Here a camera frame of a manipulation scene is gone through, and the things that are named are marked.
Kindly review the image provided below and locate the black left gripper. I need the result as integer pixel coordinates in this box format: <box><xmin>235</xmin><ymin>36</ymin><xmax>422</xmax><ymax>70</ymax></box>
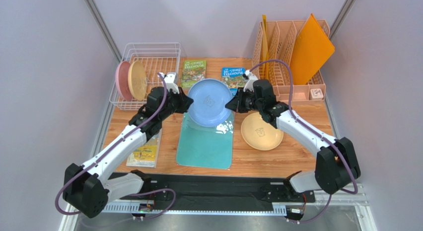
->
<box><xmin>159</xmin><ymin>86</ymin><xmax>194</xmax><ymax>121</ymax></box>

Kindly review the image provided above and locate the blue plate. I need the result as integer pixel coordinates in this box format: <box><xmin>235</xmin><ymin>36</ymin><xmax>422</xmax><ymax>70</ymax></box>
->
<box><xmin>188</xmin><ymin>78</ymin><xmax>233</xmax><ymax>127</ymax></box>

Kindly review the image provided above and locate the yellow plate with bear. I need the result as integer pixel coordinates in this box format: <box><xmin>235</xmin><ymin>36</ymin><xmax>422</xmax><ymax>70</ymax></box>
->
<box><xmin>128</xmin><ymin>61</ymin><xmax>147</xmax><ymax>101</ymax></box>

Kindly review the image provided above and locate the yellow book near left arm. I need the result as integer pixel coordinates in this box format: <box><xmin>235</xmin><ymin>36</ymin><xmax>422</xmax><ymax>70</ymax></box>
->
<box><xmin>126</xmin><ymin>130</ymin><xmax>162</xmax><ymax>168</ymax></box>

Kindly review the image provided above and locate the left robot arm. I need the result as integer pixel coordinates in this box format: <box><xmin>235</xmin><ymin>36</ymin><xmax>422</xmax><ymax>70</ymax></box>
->
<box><xmin>57</xmin><ymin>86</ymin><xmax>194</xmax><ymax>218</ymax></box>

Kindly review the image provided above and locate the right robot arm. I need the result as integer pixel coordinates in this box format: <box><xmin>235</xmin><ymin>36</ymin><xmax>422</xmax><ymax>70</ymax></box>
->
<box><xmin>225</xmin><ymin>79</ymin><xmax>361</xmax><ymax>195</ymax></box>

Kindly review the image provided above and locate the blue treehouse book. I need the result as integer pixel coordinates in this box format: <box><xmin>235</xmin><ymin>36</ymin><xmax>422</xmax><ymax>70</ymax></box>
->
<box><xmin>221</xmin><ymin>67</ymin><xmax>246</xmax><ymax>96</ymax></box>

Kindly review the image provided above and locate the green treehouse book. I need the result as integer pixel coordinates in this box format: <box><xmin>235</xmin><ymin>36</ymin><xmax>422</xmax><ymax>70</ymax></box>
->
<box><xmin>180</xmin><ymin>60</ymin><xmax>207</xmax><ymax>89</ymax></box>

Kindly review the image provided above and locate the teal cutting board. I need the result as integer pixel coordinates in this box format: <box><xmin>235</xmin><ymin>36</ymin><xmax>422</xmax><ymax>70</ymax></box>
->
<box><xmin>176</xmin><ymin>113</ymin><xmax>234</xmax><ymax>169</ymax></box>

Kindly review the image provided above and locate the pink file organizer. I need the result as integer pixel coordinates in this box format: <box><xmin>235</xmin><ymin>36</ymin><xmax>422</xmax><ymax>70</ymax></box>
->
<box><xmin>252</xmin><ymin>19</ymin><xmax>331</xmax><ymax>102</ymax></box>

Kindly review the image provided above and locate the thin yellow folder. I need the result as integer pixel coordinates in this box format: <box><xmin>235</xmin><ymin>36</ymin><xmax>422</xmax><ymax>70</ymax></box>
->
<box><xmin>262</xmin><ymin>14</ymin><xmax>268</xmax><ymax>79</ymax></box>

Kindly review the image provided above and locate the pink plate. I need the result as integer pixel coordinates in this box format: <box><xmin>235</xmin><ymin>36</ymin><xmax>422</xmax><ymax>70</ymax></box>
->
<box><xmin>115</xmin><ymin>61</ymin><xmax>133</xmax><ymax>101</ymax></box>

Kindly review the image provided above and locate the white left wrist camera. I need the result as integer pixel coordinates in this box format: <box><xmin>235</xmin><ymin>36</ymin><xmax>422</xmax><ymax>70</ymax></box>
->
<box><xmin>164</xmin><ymin>72</ymin><xmax>180</xmax><ymax>94</ymax></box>

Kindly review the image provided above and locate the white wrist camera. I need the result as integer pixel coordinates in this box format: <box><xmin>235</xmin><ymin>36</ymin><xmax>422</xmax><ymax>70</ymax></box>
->
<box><xmin>164</xmin><ymin>72</ymin><xmax>180</xmax><ymax>94</ymax></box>
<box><xmin>243</xmin><ymin>71</ymin><xmax>258</xmax><ymax>92</ymax></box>

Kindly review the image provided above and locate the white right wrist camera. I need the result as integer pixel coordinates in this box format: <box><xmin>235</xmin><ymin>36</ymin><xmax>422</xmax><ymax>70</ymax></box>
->
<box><xmin>243</xmin><ymin>71</ymin><xmax>258</xmax><ymax>92</ymax></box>

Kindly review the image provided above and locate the white wire dish rack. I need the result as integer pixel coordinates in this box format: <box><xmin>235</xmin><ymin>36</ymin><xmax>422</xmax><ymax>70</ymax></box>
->
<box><xmin>109</xmin><ymin>42</ymin><xmax>183</xmax><ymax>110</ymax></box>

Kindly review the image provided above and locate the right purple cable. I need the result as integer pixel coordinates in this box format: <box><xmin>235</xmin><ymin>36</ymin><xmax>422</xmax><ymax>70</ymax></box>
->
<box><xmin>248</xmin><ymin>59</ymin><xmax>359</xmax><ymax>225</ymax></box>

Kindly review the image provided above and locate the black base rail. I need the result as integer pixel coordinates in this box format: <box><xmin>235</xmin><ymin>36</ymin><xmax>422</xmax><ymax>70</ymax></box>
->
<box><xmin>105</xmin><ymin>172</ymin><xmax>316</xmax><ymax>212</ymax></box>

